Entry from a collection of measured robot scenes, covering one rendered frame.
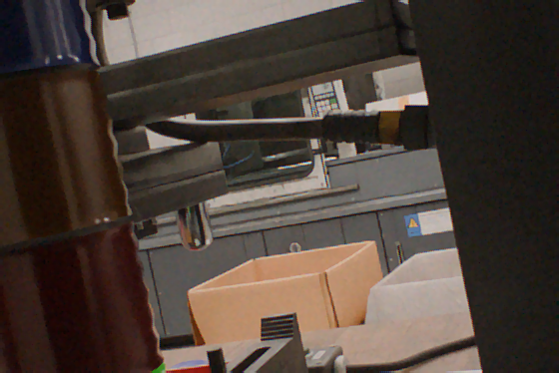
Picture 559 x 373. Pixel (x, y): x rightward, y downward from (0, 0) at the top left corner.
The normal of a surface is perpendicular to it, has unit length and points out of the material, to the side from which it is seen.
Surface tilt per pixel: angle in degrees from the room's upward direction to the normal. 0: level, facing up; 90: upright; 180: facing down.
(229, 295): 88
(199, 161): 90
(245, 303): 87
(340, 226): 90
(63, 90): 76
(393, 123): 61
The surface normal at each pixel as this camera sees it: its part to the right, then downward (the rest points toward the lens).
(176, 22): -0.37, 0.13
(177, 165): 0.93, -0.18
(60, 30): 0.70, -0.37
